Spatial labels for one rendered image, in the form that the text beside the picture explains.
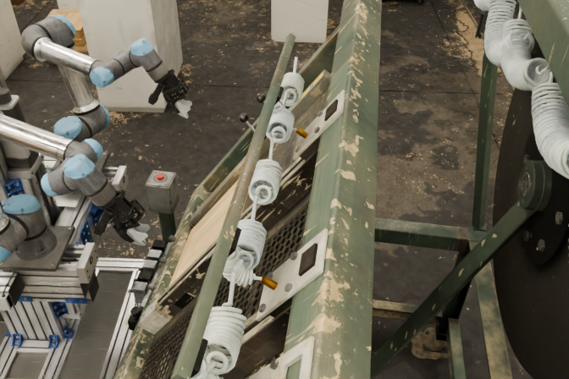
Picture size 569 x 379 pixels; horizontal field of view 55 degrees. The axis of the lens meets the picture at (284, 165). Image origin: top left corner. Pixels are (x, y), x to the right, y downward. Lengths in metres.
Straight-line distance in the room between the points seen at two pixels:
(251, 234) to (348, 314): 0.24
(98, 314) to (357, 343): 2.36
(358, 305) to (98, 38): 3.97
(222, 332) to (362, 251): 0.29
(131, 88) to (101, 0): 0.76
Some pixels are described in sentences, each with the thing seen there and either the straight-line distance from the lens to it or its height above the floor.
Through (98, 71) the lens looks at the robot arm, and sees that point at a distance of 2.15.
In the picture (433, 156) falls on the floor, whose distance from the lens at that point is 4.48.
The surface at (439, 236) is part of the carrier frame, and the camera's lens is 2.66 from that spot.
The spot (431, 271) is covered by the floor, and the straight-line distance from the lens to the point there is 3.58.
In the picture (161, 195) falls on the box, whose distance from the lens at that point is 2.67.
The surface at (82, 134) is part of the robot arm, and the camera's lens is 2.55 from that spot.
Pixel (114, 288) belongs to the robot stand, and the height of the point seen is 0.21.
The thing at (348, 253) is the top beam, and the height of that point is 1.90.
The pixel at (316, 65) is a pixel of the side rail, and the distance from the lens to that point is 2.17.
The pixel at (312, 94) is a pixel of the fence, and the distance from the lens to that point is 1.95.
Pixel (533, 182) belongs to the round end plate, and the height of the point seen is 1.89.
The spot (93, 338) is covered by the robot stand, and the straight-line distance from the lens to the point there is 3.03.
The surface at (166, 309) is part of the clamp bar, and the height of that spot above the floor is 1.05.
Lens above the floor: 2.60
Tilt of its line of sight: 38 degrees down
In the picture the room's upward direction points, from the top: 1 degrees clockwise
